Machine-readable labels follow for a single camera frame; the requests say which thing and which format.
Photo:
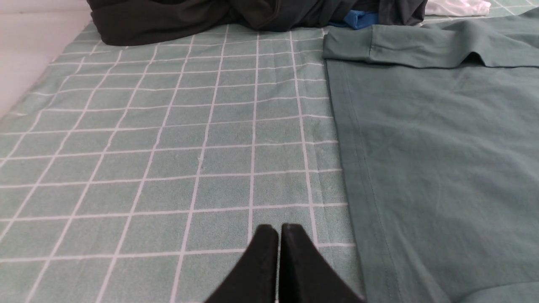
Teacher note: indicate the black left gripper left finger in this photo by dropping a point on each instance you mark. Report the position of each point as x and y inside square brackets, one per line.
[253, 278]

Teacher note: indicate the green long-sleeved shirt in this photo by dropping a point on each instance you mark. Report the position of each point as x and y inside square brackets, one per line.
[438, 130]

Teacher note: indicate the green checkered tablecloth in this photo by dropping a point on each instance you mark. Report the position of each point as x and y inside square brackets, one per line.
[139, 174]

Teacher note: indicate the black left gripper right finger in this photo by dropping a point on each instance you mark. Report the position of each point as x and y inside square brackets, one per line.
[305, 276]

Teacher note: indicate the dark olive crumpled garment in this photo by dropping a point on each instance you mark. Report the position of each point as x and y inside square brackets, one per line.
[143, 22]

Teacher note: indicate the white crumpled garment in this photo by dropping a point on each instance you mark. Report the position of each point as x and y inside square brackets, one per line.
[457, 8]

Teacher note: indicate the blue crumpled garment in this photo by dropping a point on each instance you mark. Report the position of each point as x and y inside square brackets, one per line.
[357, 20]

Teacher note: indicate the dark green crumpled garment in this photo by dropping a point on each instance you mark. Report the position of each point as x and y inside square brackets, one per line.
[319, 13]

